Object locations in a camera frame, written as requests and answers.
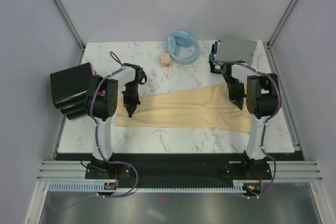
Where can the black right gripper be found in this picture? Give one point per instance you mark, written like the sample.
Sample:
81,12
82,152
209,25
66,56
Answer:
239,98

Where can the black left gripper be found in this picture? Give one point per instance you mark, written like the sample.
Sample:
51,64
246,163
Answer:
130,105

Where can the aluminium frame post left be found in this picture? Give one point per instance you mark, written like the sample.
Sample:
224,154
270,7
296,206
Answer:
68,22

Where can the aluminium frame post right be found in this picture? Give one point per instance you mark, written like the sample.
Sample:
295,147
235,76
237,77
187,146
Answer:
285,16

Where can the aluminium frame post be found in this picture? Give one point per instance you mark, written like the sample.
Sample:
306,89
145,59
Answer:
285,16
68,22

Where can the black pink drawer organizer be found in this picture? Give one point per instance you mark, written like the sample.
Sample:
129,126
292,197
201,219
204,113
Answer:
69,88

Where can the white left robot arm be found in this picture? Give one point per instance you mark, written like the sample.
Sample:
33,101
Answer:
101,103

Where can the aluminium frame rail front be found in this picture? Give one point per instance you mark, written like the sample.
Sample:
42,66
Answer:
282,171

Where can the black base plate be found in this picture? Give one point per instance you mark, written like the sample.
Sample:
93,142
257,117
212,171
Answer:
128,159

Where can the yellow t shirt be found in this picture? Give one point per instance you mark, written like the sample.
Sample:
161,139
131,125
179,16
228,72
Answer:
199,108

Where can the small pink cube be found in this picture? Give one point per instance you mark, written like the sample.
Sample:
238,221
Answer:
165,60

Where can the white slotted cable duct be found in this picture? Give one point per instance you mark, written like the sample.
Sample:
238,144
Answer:
111,187

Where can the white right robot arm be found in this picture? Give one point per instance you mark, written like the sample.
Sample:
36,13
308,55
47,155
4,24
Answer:
260,93

